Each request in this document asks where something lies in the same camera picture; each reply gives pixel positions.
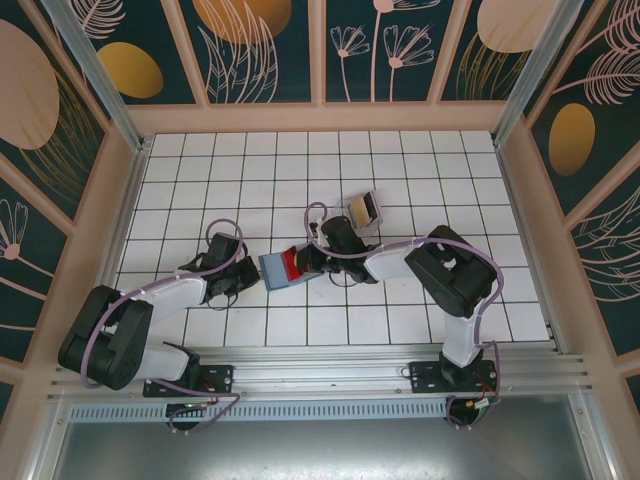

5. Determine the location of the red credit card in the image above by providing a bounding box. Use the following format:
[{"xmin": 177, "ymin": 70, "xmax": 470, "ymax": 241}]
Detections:
[{"xmin": 281, "ymin": 247, "xmax": 304, "ymax": 282}]

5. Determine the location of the blue box with red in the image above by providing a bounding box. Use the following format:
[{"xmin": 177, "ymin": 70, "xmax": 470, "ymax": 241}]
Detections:
[{"xmin": 257, "ymin": 243, "xmax": 324, "ymax": 293}]

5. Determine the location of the clear plastic card box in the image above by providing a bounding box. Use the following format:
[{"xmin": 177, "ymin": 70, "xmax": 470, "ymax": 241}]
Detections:
[{"xmin": 343, "ymin": 188, "xmax": 385, "ymax": 240}]

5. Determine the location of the yellow credit card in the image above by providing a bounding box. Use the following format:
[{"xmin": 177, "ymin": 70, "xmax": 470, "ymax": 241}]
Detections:
[{"xmin": 351, "ymin": 196, "xmax": 375, "ymax": 225}]

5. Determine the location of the grey metal sheet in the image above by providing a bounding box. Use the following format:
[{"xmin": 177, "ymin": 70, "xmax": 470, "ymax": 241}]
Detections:
[{"xmin": 49, "ymin": 418, "xmax": 601, "ymax": 480}]

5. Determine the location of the small wiring connector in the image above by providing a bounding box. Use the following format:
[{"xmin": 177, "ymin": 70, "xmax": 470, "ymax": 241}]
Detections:
[{"xmin": 467, "ymin": 394, "xmax": 503, "ymax": 414}]

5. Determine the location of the black left gripper cable loop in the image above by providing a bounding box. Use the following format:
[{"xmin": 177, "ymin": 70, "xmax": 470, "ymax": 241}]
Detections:
[{"xmin": 206, "ymin": 291, "xmax": 240, "ymax": 312}]

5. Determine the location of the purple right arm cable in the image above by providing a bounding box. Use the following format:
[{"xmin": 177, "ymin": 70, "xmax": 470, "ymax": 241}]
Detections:
[{"xmin": 304, "ymin": 201, "xmax": 504, "ymax": 431}]

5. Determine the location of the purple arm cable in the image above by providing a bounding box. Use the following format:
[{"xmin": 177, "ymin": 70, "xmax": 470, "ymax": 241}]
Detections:
[
  {"xmin": 79, "ymin": 218, "xmax": 246, "ymax": 435},
  {"xmin": 304, "ymin": 201, "xmax": 504, "ymax": 431}
]

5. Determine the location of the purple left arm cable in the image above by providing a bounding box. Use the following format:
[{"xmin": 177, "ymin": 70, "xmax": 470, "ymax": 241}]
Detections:
[{"xmin": 79, "ymin": 218, "xmax": 246, "ymax": 435}]

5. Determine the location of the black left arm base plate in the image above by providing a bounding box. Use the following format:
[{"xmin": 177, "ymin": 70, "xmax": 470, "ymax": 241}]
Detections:
[{"xmin": 143, "ymin": 363, "xmax": 235, "ymax": 399}]

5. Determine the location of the aluminium mounting rail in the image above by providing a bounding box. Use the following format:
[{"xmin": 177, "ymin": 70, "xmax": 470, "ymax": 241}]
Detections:
[{"xmin": 47, "ymin": 344, "xmax": 596, "ymax": 404}]

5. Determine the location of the aluminium side rail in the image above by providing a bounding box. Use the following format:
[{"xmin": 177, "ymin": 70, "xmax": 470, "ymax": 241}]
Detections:
[
  {"xmin": 496, "ymin": 144, "xmax": 566, "ymax": 354},
  {"xmin": 77, "ymin": 147, "xmax": 151, "ymax": 361}
]

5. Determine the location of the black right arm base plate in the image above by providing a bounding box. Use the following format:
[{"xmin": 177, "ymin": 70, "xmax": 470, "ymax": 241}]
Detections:
[{"xmin": 409, "ymin": 358, "xmax": 499, "ymax": 396}]

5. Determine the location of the slotted grey cable duct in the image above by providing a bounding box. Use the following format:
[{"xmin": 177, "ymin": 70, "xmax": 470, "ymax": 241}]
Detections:
[{"xmin": 69, "ymin": 397, "xmax": 454, "ymax": 421}]

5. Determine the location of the aluminium corner post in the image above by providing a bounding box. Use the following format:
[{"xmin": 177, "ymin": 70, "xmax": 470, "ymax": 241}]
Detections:
[
  {"xmin": 42, "ymin": 0, "xmax": 151, "ymax": 156},
  {"xmin": 492, "ymin": 0, "xmax": 584, "ymax": 146}
]

